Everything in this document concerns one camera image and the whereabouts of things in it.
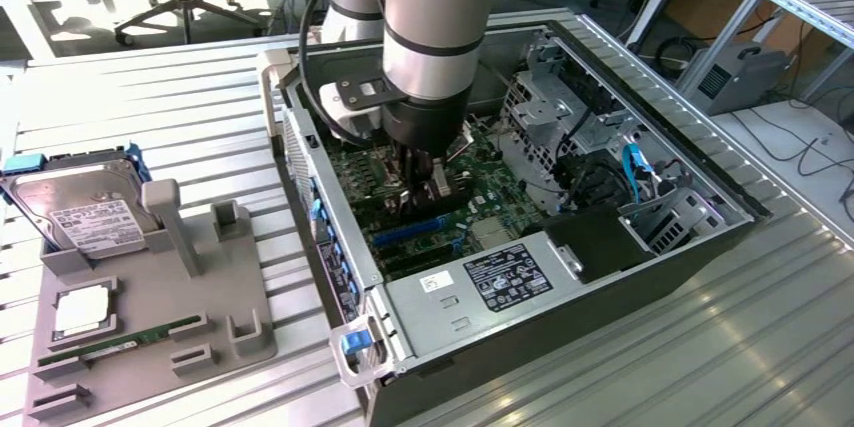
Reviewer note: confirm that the black plastic air shroud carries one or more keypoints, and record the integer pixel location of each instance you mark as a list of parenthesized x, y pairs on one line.
[(588, 242)]

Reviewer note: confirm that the silver disk bay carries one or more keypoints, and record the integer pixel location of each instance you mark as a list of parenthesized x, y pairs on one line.
[(668, 232)]

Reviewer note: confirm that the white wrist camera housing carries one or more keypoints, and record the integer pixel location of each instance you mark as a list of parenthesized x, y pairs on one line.
[(348, 107)]

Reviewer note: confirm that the green graphics card black cooler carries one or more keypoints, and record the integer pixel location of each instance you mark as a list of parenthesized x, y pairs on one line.
[(434, 202)]

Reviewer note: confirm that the blue expansion slot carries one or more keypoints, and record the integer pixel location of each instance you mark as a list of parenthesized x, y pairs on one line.
[(408, 233)]

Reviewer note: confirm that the green RAM stick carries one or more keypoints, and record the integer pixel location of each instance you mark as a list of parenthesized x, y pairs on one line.
[(134, 339)]

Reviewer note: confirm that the silver chipset heatsink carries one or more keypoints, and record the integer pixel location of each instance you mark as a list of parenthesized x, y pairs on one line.
[(490, 233)]

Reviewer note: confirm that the black open PC case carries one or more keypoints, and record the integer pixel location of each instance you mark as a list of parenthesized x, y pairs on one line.
[(601, 327)]

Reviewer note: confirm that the silver perforated drive cage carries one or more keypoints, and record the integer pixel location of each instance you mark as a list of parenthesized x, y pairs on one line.
[(530, 174)]

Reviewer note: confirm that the grey parts rack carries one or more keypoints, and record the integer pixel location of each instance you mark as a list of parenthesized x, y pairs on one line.
[(134, 297)]

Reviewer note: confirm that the blue case latch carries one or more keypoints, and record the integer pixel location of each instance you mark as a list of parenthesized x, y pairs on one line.
[(354, 342)]

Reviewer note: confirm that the silver power supply unit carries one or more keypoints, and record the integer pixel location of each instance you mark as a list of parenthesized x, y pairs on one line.
[(441, 317)]

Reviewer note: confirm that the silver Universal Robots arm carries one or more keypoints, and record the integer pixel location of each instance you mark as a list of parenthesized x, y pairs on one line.
[(434, 22)]

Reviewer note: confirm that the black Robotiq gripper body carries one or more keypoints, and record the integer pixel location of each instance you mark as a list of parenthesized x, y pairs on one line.
[(424, 122)]

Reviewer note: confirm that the silver CPU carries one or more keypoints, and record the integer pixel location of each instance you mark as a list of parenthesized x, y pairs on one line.
[(82, 309)]

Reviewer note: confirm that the hard disk blue carrier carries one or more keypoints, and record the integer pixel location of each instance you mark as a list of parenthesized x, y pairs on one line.
[(74, 192)]

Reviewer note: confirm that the silver socket cover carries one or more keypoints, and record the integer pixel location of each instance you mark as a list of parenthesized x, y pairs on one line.
[(465, 144)]

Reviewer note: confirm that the grey computer tower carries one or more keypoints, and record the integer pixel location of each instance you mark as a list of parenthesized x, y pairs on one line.
[(748, 79)]

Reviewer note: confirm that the green Dell motherboard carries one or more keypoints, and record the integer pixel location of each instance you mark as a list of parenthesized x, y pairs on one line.
[(497, 187)]

